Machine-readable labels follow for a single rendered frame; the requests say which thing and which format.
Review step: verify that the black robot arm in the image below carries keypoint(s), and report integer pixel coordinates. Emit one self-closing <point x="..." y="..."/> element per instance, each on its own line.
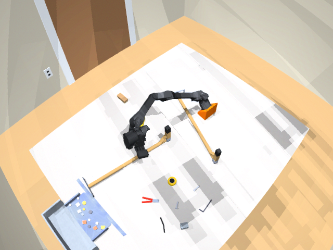
<point x="139" y="133"/>

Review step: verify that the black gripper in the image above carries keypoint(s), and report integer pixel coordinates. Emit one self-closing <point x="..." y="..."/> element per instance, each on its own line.
<point x="140" y="149"/>

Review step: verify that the yellow ring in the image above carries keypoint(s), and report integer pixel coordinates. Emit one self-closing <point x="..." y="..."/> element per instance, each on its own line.
<point x="172" y="181"/>

